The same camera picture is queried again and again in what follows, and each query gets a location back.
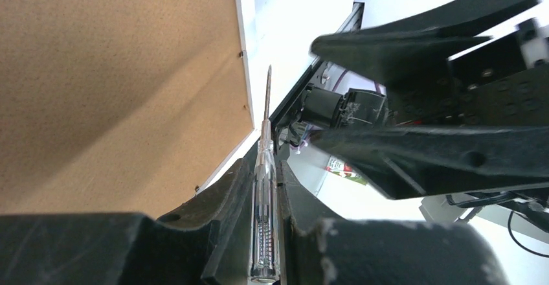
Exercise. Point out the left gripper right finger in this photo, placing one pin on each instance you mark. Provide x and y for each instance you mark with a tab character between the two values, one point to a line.
320	247

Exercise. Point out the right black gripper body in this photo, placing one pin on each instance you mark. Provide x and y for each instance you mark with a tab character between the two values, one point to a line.
503	83

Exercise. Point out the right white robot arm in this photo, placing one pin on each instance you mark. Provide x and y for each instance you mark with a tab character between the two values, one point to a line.
343	107

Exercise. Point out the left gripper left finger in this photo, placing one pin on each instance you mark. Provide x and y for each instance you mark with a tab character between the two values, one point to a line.
203	241

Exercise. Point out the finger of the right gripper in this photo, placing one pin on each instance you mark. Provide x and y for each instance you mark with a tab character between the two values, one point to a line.
396	50
405	162

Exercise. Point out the white picture frame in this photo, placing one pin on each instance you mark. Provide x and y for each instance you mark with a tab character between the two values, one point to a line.
133	105

